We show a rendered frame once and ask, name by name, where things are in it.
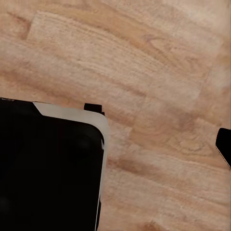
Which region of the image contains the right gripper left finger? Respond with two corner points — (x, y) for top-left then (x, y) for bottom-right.
(0, 128), (25, 186)

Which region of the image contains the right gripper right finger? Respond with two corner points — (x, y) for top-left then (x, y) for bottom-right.
(216, 128), (231, 167)

